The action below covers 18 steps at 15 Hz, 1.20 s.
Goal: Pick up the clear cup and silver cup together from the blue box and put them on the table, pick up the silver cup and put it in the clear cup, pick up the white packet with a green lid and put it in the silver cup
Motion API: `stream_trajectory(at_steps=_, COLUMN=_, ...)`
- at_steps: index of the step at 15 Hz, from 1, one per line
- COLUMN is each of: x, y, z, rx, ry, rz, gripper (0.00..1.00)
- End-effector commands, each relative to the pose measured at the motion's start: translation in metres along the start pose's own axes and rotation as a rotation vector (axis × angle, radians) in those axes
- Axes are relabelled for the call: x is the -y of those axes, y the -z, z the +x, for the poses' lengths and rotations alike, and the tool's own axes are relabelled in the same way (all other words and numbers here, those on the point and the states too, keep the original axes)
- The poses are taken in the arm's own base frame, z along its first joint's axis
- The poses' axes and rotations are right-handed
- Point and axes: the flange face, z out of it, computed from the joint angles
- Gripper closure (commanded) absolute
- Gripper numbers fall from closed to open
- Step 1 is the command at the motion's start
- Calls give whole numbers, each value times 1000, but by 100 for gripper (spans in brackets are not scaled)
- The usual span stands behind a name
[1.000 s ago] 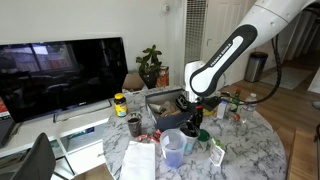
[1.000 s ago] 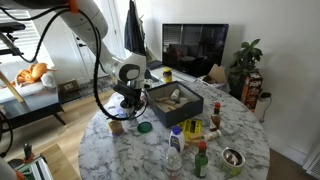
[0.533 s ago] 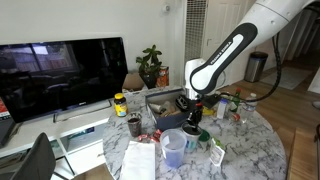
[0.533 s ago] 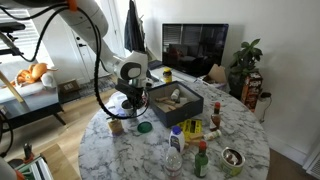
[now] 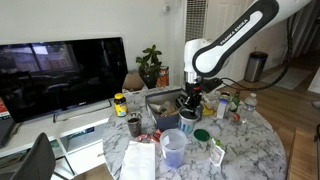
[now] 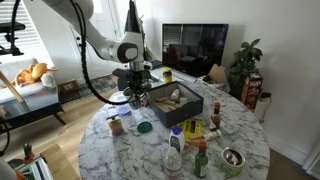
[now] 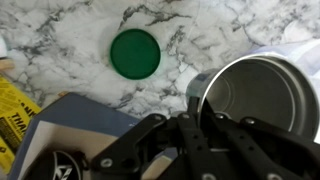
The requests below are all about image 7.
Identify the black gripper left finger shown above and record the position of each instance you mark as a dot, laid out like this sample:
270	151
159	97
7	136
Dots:
196	146

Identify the black disc with white logo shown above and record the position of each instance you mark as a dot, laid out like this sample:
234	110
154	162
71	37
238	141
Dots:
63	166

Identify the dark blue cardboard box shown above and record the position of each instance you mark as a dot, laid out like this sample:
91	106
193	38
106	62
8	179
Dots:
76	110

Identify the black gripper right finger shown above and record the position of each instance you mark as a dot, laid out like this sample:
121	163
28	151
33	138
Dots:
273	153

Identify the wooden block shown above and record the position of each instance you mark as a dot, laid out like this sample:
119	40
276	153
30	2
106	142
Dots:
6	65

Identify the green round plastic lid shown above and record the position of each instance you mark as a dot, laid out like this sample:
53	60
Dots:
135	54

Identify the yellow printed paper sheet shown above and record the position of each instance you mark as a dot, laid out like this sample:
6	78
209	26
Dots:
13	116

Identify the silver metal cup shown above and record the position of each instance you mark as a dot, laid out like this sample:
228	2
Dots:
266	96

